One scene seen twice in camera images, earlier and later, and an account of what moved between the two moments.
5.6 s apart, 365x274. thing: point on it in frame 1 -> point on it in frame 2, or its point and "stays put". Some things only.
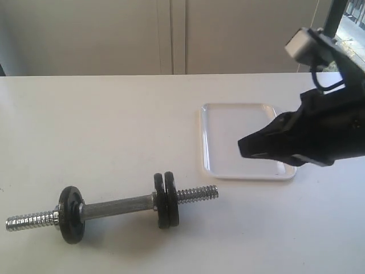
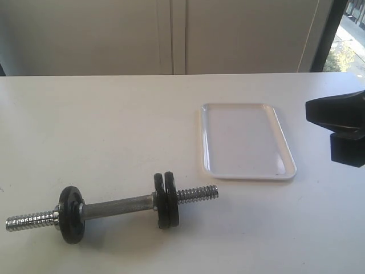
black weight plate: (172, 209) stays put
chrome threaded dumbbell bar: (96, 209) stays put
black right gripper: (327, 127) -> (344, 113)
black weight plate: (161, 201) stays put
